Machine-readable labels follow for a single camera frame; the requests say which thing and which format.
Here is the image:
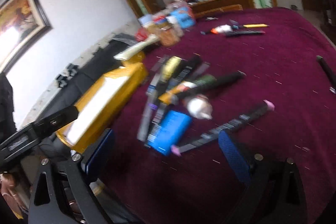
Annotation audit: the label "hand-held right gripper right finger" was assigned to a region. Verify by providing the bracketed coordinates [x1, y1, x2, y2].
[218, 130, 307, 224]

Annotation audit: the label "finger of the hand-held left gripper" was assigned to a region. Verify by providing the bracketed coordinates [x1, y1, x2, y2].
[33, 105, 79, 139]

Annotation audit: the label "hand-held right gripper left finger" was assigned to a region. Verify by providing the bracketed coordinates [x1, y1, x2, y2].
[28, 128, 116, 224]

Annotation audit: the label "dark grey pen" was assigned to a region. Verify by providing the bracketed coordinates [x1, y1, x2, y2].
[316, 55, 336, 80]

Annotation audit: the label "person's left hand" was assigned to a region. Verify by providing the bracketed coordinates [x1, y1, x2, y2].
[0, 172, 28, 218]

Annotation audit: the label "long black box purple ends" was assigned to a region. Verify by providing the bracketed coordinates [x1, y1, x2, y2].
[171, 100, 275, 157]

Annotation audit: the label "black bag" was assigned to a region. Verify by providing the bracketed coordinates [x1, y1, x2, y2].
[52, 32, 137, 104]

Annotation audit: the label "blue box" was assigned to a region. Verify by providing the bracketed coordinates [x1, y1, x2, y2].
[145, 110, 192, 157]

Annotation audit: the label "long black pen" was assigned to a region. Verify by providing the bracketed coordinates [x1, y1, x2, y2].
[181, 71, 247, 98]

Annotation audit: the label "green black marker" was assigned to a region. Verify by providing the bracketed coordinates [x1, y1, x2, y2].
[194, 74, 218, 88]

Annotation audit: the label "yellow orange tube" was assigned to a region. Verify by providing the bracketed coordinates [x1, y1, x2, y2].
[158, 81, 195, 105]

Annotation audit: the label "black barcode box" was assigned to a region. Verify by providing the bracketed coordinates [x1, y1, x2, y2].
[173, 55, 202, 83]

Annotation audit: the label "maroon tablecloth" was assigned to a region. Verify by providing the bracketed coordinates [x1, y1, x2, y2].
[102, 7, 336, 224]

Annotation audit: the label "gold black pen box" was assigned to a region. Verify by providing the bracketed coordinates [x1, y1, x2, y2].
[161, 56, 184, 83]

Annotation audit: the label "red packet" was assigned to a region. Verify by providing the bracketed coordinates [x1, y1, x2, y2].
[136, 30, 149, 42]

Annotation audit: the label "black pen red ends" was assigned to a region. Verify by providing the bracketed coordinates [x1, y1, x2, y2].
[226, 30, 265, 37]

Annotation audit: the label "white packet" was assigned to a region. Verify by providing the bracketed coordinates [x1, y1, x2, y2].
[138, 15, 154, 26]

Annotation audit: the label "blue snack packet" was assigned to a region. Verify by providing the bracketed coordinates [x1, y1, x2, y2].
[171, 7, 197, 29]

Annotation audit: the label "framed wall painting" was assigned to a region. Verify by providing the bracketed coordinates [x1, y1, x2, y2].
[0, 0, 53, 72]

